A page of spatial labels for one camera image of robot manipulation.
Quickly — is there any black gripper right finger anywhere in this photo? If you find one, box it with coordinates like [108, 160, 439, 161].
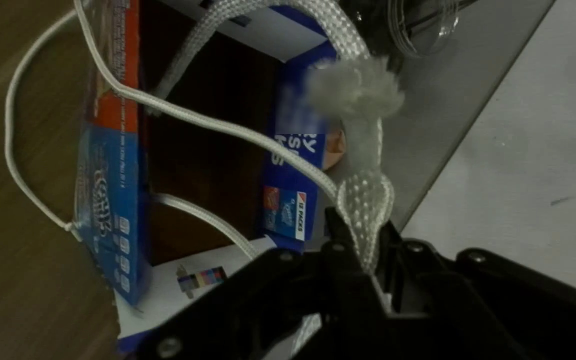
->
[376, 222, 406, 293]

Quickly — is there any clear plastic bottle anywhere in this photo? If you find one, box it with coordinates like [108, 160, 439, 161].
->
[346, 0, 484, 61]

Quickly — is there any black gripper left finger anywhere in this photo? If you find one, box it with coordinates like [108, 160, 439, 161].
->
[322, 207, 363, 271]

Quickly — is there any blue cardboard snack box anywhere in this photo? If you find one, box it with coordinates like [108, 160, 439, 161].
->
[74, 5, 339, 353]

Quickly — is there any thin white cord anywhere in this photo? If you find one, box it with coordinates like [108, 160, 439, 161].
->
[5, 0, 341, 261]

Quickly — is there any thick white braided rope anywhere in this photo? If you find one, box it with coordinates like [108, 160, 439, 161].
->
[146, 0, 408, 276]

